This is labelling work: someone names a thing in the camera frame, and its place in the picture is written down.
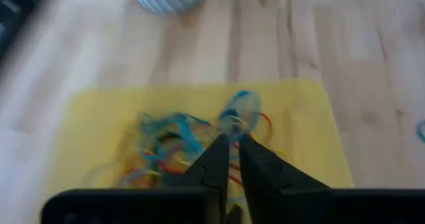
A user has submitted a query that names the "red rubber band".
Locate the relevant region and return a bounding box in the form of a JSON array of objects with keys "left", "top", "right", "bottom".
[{"left": 258, "top": 112, "right": 274, "bottom": 142}]

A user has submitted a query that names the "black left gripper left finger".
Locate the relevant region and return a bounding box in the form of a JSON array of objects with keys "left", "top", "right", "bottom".
[{"left": 41, "top": 134, "right": 230, "bottom": 224}]

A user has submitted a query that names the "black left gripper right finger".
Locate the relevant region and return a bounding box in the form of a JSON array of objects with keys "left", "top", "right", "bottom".
[{"left": 239, "top": 134, "right": 425, "bottom": 224}]

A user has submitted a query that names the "black aluminium table frame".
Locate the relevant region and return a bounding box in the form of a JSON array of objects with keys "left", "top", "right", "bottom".
[{"left": 0, "top": 0, "right": 50, "bottom": 62}]

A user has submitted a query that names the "blue rubber band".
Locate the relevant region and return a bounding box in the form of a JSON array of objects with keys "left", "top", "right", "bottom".
[
  {"left": 416, "top": 119, "right": 425, "bottom": 144},
  {"left": 217, "top": 90, "right": 262, "bottom": 142},
  {"left": 137, "top": 111, "right": 213, "bottom": 158}
]

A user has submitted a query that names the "yellow plastic bin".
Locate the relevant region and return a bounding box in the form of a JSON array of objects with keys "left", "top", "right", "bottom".
[{"left": 49, "top": 79, "right": 355, "bottom": 224}]

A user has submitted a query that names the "thin black rubber band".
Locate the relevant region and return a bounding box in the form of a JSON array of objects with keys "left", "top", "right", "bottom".
[{"left": 158, "top": 132, "right": 183, "bottom": 142}]

